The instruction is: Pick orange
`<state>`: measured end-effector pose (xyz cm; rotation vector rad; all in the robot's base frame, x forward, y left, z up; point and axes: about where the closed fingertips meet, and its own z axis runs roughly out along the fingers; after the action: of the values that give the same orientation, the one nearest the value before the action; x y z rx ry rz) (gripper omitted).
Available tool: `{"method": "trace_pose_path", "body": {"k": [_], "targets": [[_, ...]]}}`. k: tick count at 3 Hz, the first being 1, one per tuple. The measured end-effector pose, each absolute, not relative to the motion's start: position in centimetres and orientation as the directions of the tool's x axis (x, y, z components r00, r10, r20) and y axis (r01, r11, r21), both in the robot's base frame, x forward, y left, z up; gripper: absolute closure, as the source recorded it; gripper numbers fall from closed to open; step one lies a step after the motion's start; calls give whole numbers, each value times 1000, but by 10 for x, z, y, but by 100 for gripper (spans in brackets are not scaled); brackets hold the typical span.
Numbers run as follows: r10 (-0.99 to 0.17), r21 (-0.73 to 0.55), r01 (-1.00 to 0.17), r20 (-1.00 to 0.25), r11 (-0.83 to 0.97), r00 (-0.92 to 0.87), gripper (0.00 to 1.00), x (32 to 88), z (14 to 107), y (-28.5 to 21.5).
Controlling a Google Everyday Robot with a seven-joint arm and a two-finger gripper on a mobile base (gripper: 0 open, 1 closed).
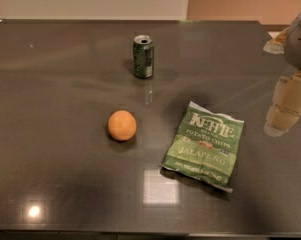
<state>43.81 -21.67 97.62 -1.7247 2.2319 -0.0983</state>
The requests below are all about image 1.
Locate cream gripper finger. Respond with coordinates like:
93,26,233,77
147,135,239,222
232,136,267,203
263,28,287,54
264,71,301,137

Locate orange fruit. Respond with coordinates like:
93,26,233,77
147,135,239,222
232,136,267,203
107,110,137,141

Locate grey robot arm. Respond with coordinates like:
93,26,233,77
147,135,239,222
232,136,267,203
263,12,301,137

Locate green Kettle chips bag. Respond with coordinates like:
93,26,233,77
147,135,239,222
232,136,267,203
162,102,244,193

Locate green soda can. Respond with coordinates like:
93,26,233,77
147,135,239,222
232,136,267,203
133,35,154,79

